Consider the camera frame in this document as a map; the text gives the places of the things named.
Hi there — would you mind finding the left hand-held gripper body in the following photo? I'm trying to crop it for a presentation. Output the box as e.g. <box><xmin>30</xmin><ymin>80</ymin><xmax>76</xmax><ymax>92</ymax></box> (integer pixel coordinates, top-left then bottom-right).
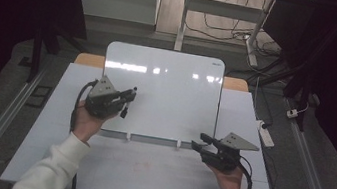
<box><xmin>81</xmin><ymin>72</ymin><xmax>127</xmax><ymax>123</ymax></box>

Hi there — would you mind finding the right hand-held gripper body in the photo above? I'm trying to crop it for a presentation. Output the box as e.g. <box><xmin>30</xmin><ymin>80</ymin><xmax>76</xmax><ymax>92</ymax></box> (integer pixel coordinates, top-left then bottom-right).
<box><xmin>197</xmin><ymin>127</ymin><xmax>262</xmax><ymax>177</ymax></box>

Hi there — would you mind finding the black whiteboard marker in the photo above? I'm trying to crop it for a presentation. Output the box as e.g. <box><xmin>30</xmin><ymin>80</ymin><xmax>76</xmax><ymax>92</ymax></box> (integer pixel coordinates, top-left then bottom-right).
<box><xmin>120</xmin><ymin>84</ymin><xmax>139</xmax><ymax>121</ymax></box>

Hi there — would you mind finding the white whiteboard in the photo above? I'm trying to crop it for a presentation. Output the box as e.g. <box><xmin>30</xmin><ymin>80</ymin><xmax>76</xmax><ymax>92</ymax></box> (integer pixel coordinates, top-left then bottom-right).
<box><xmin>94</xmin><ymin>40</ymin><xmax>228</xmax><ymax>148</ymax></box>

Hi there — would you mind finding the person's right hand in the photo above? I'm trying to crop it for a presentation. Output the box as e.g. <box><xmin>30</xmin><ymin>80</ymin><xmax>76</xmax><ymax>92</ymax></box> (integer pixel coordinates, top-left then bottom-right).
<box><xmin>202</xmin><ymin>162</ymin><xmax>246</xmax><ymax>189</ymax></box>

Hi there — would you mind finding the person's left hand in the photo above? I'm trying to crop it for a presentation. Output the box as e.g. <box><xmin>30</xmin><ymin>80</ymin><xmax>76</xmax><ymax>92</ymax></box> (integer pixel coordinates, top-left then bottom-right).
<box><xmin>68</xmin><ymin>98</ymin><xmax>119</xmax><ymax>150</ymax></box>

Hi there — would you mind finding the white power strip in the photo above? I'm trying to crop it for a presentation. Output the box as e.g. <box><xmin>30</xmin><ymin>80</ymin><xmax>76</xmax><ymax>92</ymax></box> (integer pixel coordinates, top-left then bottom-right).
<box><xmin>252</xmin><ymin>119</ymin><xmax>279</xmax><ymax>150</ymax></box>

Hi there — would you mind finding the small white plug adapter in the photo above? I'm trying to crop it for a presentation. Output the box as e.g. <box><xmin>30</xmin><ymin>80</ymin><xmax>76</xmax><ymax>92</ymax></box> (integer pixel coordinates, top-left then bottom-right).
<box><xmin>285</xmin><ymin>107</ymin><xmax>300</xmax><ymax>120</ymax></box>

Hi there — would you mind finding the black metal stand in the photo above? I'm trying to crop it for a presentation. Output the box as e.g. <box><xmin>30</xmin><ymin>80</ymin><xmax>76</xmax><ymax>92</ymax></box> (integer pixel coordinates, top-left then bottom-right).
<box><xmin>16</xmin><ymin>17</ymin><xmax>91</xmax><ymax>91</ymax></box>

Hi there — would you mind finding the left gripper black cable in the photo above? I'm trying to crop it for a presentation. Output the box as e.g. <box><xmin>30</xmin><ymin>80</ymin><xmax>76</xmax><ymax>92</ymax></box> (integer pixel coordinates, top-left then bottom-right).
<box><xmin>59</xmin><ymin>76</ymin><xmax>100</xmax><ymax>189</ymax></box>

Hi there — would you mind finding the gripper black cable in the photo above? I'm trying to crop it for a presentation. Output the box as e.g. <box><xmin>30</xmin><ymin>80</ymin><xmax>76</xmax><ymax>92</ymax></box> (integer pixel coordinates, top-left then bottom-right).
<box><xmin>59</xmin><ymin>76</ymin><xmax>100</xmax><ymax>189</ymax></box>
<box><xmin>233</xmin><ymin>155</ymin><xmax>258</xmax><ymax>189</ymax></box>

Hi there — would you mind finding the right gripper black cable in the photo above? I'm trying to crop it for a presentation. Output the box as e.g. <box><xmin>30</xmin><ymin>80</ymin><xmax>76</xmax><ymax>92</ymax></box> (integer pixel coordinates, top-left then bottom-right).
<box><xmin>233</xmin><ymin>155</ymin><xmax>258</xmax><ymax>189</ymax></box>

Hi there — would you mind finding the tangle of black floor cables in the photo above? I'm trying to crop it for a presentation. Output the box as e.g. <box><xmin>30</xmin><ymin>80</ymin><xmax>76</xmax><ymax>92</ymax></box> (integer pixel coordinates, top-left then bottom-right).
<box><xmin>183</xmin><ymin>0</ymin><xmax>290</xmax><ymax>55</ymax></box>

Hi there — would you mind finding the white desk frame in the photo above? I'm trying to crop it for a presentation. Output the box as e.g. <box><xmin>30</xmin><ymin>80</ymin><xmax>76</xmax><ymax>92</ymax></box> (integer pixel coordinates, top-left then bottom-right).
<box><xmin>171</xmin><ymin>0</ymin><xmax>278</xmax><ymax>70</ymax></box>

